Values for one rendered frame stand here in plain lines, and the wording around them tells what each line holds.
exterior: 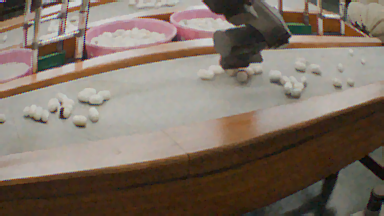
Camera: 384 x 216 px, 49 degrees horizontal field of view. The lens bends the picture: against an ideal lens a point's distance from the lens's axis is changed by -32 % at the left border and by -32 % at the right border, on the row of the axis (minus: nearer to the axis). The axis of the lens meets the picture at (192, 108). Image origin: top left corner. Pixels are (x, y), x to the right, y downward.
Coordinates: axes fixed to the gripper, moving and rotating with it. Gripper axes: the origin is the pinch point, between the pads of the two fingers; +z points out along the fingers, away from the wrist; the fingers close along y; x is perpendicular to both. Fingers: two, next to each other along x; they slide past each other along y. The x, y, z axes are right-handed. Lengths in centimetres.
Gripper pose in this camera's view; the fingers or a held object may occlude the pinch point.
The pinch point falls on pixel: (221, 63)
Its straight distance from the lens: 131.1
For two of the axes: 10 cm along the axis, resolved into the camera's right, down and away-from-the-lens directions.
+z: -4.2, 3.0, 8.6
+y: -8.6, 1.6, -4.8
